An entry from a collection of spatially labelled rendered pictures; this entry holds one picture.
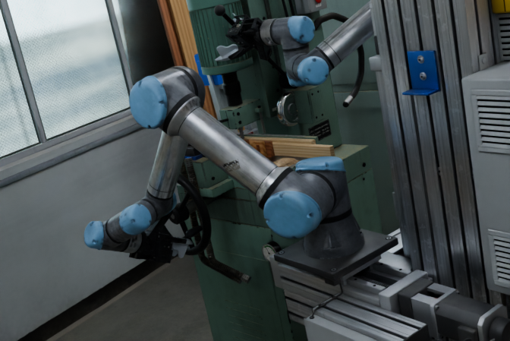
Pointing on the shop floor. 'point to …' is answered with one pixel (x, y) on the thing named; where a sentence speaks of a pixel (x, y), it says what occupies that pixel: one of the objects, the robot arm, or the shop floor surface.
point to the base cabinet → (262, 274)
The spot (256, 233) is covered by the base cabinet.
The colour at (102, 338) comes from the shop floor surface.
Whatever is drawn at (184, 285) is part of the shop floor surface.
